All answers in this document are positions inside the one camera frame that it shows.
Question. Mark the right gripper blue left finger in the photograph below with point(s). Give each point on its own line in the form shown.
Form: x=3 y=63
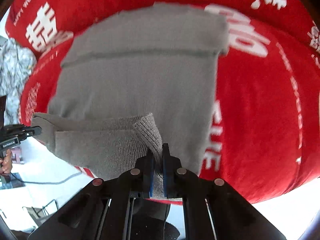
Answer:
x=102 y=209

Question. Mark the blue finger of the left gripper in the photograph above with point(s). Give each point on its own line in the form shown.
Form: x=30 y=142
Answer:
x=27 y=131

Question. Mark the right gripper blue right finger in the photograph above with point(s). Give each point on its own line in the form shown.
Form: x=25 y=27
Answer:
x=213 y=209

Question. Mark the grey knit sweater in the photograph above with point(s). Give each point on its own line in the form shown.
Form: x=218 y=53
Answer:
x=133 y=82

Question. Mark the person's left hand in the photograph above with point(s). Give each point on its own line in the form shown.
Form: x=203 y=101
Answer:
x=6 y=163

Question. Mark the white green floral cloth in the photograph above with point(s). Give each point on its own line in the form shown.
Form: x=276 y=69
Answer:
x=17 y=64

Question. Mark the red seat cushion white lettering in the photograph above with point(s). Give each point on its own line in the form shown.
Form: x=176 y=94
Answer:
x=264 y=136

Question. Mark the red back cushion white characters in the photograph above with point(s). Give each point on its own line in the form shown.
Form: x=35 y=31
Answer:
x=36 y=24

